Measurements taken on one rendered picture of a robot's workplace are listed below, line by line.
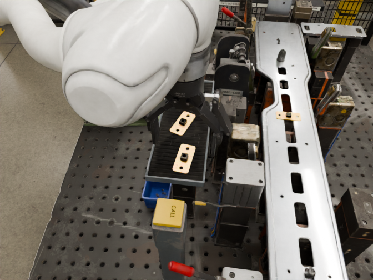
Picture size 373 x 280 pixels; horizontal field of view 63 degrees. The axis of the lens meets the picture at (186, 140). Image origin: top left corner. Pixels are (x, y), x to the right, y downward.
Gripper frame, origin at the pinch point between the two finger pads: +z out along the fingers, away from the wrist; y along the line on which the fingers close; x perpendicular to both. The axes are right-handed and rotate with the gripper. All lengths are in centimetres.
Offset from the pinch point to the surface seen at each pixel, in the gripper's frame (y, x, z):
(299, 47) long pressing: 30, 84, 22
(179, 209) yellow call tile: 2.5, -13.3, 6.2
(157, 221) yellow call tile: -1.1, -17.2, 6.2
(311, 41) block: 36, 93, 24
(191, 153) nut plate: 1.2, 2.0, 5.9
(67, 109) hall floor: -130, 109, 122
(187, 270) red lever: 7.0, -23.8, 10.4
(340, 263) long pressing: 41.4, -9.2, 22.1
